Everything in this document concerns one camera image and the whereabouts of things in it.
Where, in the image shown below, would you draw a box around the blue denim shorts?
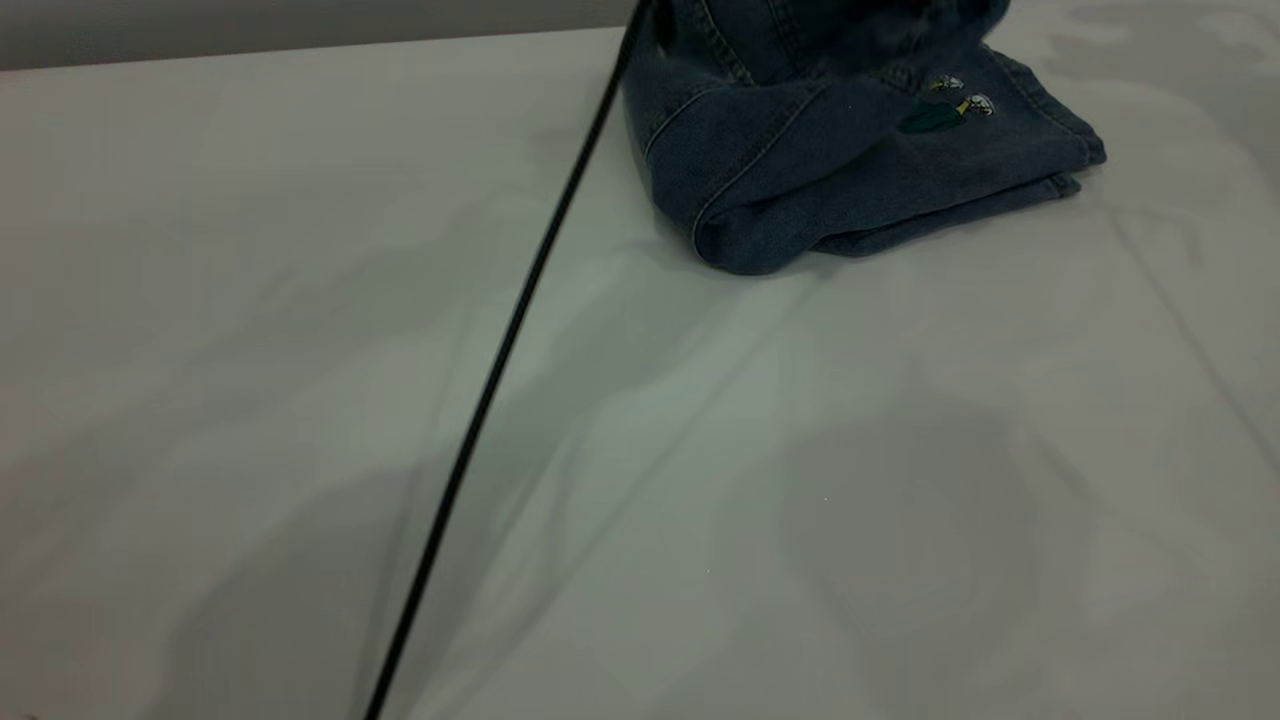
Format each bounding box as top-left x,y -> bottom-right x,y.
622,0 -> 1107,276

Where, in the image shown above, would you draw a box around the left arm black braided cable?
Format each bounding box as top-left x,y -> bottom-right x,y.
362,0 -> 656,720

